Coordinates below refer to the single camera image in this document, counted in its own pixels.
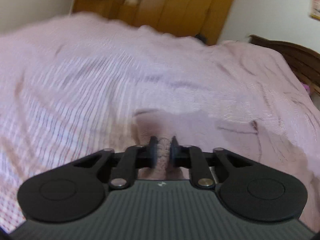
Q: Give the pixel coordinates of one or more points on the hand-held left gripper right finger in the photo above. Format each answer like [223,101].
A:
[174,152]

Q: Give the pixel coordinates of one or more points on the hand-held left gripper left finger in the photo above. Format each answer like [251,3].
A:
[153,152]

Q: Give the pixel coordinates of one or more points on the pink checked bed sheet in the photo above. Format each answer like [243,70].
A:
[75,85]

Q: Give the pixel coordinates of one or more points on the small magenta object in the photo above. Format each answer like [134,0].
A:
[306,87]

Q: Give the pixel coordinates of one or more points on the wooden wardrobe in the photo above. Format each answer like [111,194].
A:
[160,5]

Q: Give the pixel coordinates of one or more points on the dark wooden headboard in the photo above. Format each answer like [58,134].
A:
[297,57]

